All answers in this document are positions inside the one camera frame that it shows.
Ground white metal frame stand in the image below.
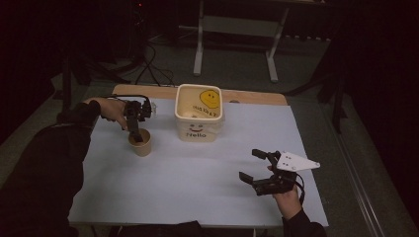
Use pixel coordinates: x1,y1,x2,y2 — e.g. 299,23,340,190
177,0,331,84

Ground cream smiley face bin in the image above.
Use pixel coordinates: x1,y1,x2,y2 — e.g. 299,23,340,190
173,83,225,144

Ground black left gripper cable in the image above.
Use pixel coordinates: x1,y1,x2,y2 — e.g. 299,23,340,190
100,94,151,107

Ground brown paper cup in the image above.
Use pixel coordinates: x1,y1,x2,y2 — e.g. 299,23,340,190
127,127,153,158

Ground person's right hand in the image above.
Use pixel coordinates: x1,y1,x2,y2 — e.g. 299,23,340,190
267,165,303,221

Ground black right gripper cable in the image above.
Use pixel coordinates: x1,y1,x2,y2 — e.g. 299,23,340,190
293,172,306,205

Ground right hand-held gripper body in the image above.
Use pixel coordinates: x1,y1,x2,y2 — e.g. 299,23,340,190
251,150,321,198

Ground dark metal stand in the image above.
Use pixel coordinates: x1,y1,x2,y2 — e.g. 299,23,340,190
315,48,349,134

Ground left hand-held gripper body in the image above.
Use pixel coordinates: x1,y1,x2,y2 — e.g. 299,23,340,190
124,98,157,122

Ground white table mat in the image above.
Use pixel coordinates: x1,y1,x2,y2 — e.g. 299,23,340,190
67,97,330,228

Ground grey floor rail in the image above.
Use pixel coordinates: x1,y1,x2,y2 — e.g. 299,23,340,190
329,108,387,237

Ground person's left hand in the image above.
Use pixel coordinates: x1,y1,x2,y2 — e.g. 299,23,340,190
84,97,129,131

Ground black floor cables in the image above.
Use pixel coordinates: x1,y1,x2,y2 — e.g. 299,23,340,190
133,41,176,88

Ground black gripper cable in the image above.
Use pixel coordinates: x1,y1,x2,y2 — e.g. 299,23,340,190
100,94,151,107
293,172,306,205

